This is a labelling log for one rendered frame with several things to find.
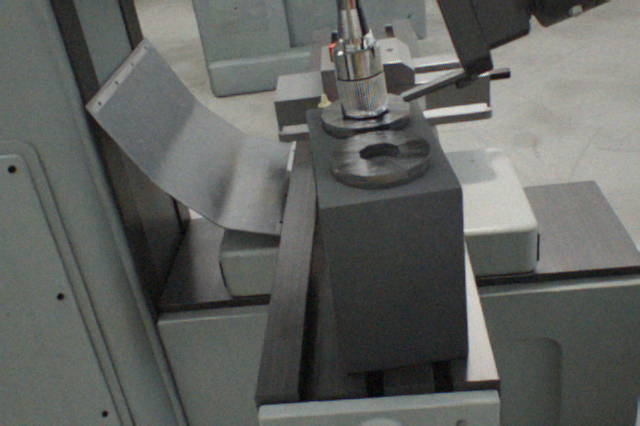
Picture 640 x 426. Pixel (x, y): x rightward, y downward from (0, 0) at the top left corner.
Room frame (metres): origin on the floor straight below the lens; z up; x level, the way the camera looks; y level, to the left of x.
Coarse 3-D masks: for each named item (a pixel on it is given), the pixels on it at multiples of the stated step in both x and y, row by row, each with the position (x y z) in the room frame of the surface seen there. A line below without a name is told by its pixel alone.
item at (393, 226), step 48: (336, 144) 0.61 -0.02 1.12; (384, 144) 0.57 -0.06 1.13; (432, 144) 0.58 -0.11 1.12; (336, 192) 0.52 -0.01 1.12; (384, 192) 0.50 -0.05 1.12; (432, 192) 0.49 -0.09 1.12; (336, 240) 0.49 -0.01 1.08; (384, 240) 0.49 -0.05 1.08; (432, 240) 0.49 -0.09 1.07; (336, 288) 0.49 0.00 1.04; (384, 288) 0.49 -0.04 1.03; (432, 288) 0.49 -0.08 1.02; (384, 336) 0.49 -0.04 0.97; (432, 336) 0.49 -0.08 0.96
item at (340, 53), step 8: (368, 40) 0.66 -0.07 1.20; (376, 40) 0.65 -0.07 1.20; (336, 48) 0.65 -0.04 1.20; (344, 48) 0.65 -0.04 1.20; (352, 48) 0.64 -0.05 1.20; (360, 48) 0.64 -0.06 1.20; (368, 48) 0.64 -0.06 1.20; (376, 48) 0.64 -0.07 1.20; (336, 56) 0.64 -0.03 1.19; (344, 56) 0.64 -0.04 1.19; (352, 56) 0.63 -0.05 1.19; (360, 56) 0.63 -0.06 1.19; (368, 56) 0.63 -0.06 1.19
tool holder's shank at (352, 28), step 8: (336, 0) 0.65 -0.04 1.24; (344, 0) 0.65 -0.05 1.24; (352, 0) 0.64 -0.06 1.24; (360, 0) 0.65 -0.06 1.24; (344, 8) 0.65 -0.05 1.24; (352, 8) 0.64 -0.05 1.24; (360, 8) 0.65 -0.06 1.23; (344, 16) 0.65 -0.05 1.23; (352, 16) 0.64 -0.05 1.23; (360, 16) 0.65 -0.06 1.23; (344, 24) 0.64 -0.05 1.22; (352, 24) 0.64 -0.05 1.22; (360, 24) 0.64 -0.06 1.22; (344, 32) 0.64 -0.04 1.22; (352, 32) 0.64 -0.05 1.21; (360, 32) 0.64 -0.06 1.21; (368, 32) 0.65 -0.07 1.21; (344, 40) 0.65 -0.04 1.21; (352, 40) 0.64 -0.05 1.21; (360, 40) 0.65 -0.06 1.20
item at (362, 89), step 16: (336, 64) 0.65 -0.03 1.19; (352, 64) 0.63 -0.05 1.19; (368, 64) 0.63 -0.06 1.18; (352, 80) 0.63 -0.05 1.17; (368, 80) 0.63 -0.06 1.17; (384, 80) 0.65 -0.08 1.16; (352, 96) 0.63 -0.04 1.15; (368, 96) 0.63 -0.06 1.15; (384, 96) 0.64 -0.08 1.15; (352, 112) 0.64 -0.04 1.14; (368, 112) 0.63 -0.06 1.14
